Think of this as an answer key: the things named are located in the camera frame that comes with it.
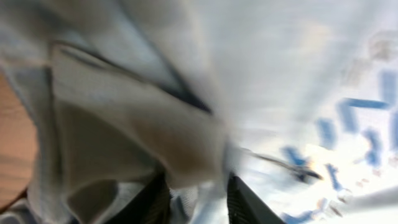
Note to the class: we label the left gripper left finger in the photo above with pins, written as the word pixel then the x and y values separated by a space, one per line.
pixel 150 206

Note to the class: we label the light blue printed t-shirt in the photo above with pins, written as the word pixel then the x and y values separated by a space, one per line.
pixel 296 98

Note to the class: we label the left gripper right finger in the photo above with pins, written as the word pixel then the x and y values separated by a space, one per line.
pixel 245 207

